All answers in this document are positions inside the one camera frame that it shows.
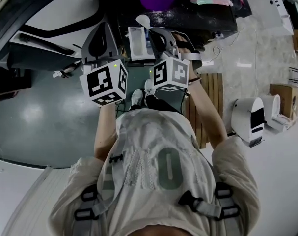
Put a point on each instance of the person's white shirt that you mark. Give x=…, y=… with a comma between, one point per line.
x=151, y=136

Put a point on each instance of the person's left forearm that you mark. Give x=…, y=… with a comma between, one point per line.
x=104, y=131

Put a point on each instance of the white appliance panel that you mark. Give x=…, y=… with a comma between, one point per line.
x=279, y=11

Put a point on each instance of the person's right hand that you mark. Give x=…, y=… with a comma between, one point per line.
x=181, y=39

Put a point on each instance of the white robot with black screen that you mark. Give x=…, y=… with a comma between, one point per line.
x=244, y=117

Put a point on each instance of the person's white shoe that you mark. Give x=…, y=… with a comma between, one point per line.
x=137, y=98
x=148, y=87

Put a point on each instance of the brown cardboard box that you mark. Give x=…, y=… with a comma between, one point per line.
x=285, y=95

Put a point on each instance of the grey harness with black buckles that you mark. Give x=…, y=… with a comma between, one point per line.
x=114, y=171

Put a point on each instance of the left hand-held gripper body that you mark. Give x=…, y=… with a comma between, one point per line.
x=103, y=83

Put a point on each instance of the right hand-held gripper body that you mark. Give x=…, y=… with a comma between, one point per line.
x=172, y=74

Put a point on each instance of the black stool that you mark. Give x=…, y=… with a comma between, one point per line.
x=296, y=75

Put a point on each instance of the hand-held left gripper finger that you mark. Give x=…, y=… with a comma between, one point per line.
x=113, y=47
x=86, y=49

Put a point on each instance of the white plastic scoop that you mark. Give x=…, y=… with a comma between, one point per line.
x=142, y=20

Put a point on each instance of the white washing machine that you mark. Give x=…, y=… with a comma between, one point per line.
x=60, y=13

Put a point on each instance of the person's left white shoe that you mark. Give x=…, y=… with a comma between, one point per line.
x=137, y=98

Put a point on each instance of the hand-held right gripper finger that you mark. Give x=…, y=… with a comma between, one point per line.
x=156, y=43
x=169, y=37

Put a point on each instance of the white detergent drawer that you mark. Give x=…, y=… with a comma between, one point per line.
x=137, y=43

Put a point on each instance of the person's right forearm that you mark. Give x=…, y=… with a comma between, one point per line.
x=205, y=112

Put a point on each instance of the black low cabinet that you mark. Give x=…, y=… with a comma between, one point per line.
x=8, y=82

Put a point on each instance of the wooden slatted pallet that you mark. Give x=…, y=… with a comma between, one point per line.
x=210, y=92

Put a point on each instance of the person's black trousers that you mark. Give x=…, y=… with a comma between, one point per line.
x=161, y=105

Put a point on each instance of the person's right white shoe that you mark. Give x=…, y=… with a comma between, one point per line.
x=148, y=87

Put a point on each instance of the white plastic appliance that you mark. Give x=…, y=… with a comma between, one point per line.
x=274, y=109

